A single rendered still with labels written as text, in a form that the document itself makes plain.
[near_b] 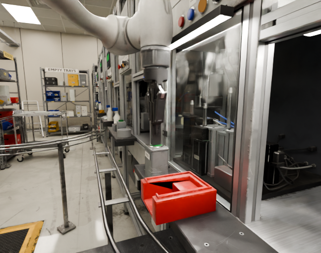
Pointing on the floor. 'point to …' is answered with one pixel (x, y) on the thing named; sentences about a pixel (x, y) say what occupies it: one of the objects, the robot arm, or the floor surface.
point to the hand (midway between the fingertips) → (155, 133)
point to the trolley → (40, 141)
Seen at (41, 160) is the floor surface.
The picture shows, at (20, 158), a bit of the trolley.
